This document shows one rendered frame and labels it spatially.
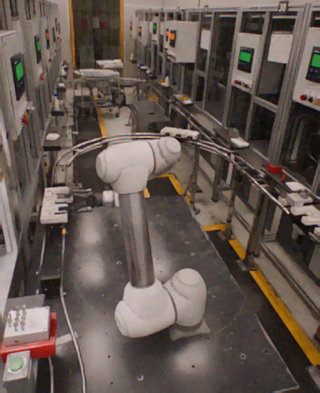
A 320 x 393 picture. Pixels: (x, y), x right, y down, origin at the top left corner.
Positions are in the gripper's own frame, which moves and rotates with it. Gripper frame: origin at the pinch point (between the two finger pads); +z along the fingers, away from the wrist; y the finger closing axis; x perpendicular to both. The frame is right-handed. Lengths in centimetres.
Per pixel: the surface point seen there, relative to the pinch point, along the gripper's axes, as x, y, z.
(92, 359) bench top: 67, -34, -10
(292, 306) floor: 7, -102, -158
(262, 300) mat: -3, -100, -137
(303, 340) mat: 35, -101, -148
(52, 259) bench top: 3.3, -33.7, 8.8
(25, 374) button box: 92, 1, 7
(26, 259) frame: 5.2, -30.2, 21.5
